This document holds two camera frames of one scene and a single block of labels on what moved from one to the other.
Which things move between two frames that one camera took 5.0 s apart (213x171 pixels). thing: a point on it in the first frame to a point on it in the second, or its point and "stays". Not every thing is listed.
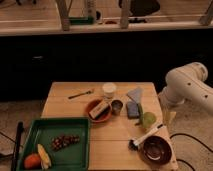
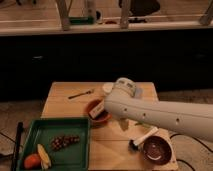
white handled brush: x=133 y=145 stays
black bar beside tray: x=19 y=132 stays
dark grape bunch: x=63 y=140 stays
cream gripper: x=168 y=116 to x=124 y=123
